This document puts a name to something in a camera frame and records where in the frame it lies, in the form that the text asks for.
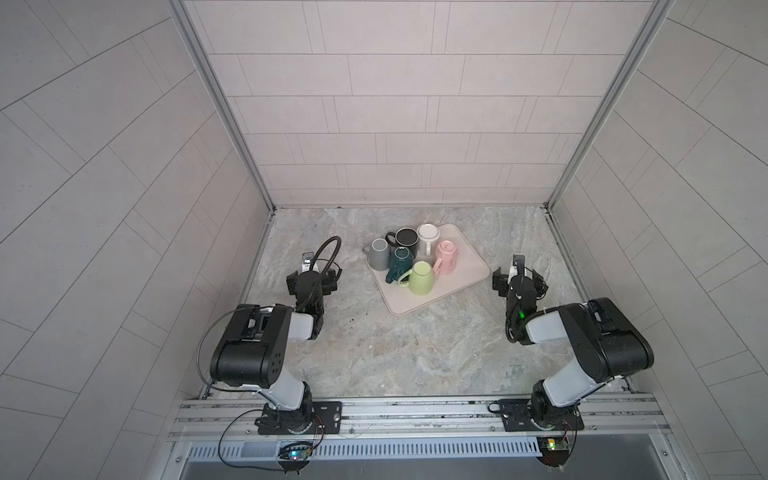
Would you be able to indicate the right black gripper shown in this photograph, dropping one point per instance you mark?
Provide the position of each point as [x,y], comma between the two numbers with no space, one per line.
[499,282]

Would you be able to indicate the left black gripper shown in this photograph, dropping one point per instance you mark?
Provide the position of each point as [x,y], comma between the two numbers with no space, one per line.
[294,282]

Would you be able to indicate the pink mug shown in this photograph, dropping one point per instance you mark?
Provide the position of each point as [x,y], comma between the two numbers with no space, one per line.
[445,258]

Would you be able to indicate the light green mug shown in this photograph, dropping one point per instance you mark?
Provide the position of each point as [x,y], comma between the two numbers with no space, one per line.
[419,280]

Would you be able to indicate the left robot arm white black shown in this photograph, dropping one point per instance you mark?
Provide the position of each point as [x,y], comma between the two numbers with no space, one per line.
[252,350]

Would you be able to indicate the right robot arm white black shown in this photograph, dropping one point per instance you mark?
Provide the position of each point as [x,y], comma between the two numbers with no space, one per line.
[606,345]

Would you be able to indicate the grey mug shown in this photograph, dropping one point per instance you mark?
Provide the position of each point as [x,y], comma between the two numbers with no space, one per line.
[378,254]

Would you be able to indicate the dark green mug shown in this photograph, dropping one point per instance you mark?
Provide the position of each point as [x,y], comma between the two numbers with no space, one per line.
[400,262]

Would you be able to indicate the black mug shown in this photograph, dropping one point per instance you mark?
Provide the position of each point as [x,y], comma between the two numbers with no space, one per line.
[404,237]

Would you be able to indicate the white mug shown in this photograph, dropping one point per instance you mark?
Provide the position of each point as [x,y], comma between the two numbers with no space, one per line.
[428,239]

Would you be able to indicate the right circuit board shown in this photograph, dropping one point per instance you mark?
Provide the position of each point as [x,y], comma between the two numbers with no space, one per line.
[555,451]

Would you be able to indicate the circuit board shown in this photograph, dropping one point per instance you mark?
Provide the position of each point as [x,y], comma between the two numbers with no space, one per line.
[295,456]
[555,451]

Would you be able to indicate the white vent grille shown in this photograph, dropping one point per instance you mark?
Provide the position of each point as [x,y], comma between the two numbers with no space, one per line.
[363,449]

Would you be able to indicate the left circuit board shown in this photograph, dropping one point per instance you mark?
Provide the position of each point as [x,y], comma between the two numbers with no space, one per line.
[295,456]

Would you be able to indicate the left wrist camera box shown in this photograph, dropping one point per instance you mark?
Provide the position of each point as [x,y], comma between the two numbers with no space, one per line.
[307,261]

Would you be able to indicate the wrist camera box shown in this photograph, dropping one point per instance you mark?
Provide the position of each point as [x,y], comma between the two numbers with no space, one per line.
[518,265]
[307,261]

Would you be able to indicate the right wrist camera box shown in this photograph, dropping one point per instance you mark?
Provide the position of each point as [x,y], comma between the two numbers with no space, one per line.
[518,265]

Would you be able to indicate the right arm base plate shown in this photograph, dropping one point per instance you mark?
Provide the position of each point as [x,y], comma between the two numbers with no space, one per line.
[529,415]

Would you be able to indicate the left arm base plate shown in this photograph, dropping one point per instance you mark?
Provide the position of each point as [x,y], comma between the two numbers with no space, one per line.
[321,417]

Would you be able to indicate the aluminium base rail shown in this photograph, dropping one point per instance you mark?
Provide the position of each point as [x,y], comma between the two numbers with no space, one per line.
[416,417]

